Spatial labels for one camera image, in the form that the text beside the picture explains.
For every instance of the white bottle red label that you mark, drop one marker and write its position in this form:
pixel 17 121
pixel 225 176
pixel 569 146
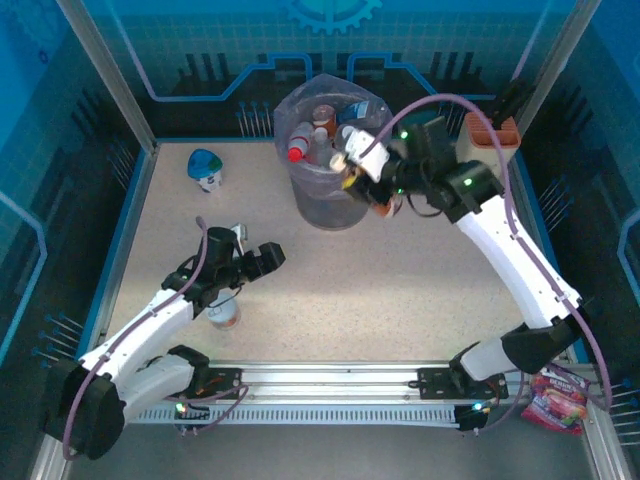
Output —
pixel 299 142

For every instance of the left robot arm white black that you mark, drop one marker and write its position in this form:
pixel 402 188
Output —
pixel 145 330

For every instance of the grey round waste bin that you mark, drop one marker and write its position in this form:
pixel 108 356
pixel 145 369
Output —
pixel 325 210

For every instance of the clear purple bin liner bag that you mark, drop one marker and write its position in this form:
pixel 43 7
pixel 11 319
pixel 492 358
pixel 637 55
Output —
pixel 282 130

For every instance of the beige knife block orange top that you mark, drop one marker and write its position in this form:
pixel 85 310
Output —
pixel 480 135

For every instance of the tin can pull tab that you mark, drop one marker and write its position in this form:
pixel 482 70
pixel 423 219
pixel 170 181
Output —
pixel 226 316

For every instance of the red purple candy bag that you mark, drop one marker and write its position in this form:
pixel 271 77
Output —
pixel 555 402

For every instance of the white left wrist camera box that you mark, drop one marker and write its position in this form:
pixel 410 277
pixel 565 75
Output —
pixel 239 236

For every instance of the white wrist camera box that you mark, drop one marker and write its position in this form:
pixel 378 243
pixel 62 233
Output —
pixel 367 152
pixel 239 236

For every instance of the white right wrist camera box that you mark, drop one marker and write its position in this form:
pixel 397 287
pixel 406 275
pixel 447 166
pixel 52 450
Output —
pixel 367 152

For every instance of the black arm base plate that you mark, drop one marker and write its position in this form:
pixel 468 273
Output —
pixel 435 382
pixel 225 382

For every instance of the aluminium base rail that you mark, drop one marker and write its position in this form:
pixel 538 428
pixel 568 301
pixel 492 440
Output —
pixel 325 380

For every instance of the aluminium frame post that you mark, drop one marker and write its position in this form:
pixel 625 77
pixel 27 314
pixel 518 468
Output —
pixel 552 50
pixel 116 85

